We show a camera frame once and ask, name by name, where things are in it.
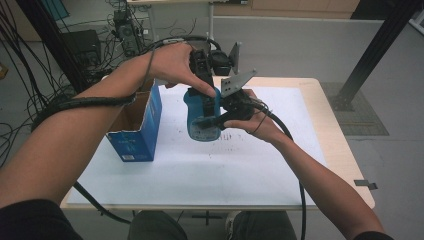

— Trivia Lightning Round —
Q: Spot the person's left hand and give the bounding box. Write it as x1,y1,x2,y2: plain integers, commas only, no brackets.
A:
146,43,218,99

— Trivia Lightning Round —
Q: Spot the person's black sleeve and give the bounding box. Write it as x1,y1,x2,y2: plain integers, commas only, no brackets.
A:
353,231,396,240
0,199,85,240

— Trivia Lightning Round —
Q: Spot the wooden cabinet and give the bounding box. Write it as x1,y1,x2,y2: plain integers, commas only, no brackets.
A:
213,0,362,20

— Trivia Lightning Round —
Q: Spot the right black corrugated cable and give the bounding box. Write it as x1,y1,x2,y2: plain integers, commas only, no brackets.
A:
253,99,308,240

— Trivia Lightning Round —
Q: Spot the black metal frame post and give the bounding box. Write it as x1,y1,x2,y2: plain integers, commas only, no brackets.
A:
329,0,424,113
14,0,95,98

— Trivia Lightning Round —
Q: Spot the left black corrugated cable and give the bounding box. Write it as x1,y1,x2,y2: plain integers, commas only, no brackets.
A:
31,34,223,225

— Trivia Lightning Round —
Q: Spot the person's right hand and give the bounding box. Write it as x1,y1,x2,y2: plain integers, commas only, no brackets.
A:
223,88,294,145

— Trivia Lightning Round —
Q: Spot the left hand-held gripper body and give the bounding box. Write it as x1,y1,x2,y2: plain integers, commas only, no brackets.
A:
189,41,242,89

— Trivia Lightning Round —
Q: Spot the black corrugated cable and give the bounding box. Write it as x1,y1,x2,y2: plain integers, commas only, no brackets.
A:
253,99,308,240
31,34,223,225

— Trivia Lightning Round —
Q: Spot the person's left black sleeve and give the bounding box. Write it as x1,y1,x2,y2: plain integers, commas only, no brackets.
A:
0,199,85,240

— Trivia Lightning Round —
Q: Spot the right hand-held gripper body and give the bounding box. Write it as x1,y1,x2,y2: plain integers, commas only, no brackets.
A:
219,68,260,122

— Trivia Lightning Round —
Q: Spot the person's right leg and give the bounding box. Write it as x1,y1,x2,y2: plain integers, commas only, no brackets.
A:
226,210,298,240

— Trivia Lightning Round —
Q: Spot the grey ribbed floor mat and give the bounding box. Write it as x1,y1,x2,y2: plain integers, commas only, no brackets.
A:
320,81,390,137

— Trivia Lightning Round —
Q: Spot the blue cardboard box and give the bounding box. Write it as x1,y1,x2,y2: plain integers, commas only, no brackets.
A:
105,78,163,163

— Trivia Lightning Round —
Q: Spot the grey tape piece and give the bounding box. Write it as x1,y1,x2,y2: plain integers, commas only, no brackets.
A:
353,179,379,191

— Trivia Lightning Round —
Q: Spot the tangle of black floor cables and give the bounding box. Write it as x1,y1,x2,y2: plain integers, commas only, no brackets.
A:
0,0,201,168

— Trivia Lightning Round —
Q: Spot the white board mat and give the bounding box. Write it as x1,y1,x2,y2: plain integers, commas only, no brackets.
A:
66,84,329,207

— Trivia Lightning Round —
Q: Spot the blue bottle with white cap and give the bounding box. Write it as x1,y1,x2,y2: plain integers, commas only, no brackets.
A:
183,86,223,143

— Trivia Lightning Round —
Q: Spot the person's right black sleeve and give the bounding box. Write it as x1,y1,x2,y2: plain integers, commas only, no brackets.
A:
353,231,396,240

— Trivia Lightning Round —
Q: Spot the white desk frame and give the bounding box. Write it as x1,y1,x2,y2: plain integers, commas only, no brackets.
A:
126,0,249,46

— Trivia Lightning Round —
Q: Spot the person's left leg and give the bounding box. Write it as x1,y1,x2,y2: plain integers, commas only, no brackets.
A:
128,210,188,240

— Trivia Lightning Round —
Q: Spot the black box on floor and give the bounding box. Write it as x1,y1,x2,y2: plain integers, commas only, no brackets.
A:
61,29,103,68

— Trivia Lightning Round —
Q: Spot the person's leg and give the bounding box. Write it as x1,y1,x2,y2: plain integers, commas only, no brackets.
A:
226,210,298,240
128,210,188,240

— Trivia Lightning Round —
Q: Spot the black computer tower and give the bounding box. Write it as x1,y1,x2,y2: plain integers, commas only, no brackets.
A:
113,9,144,58

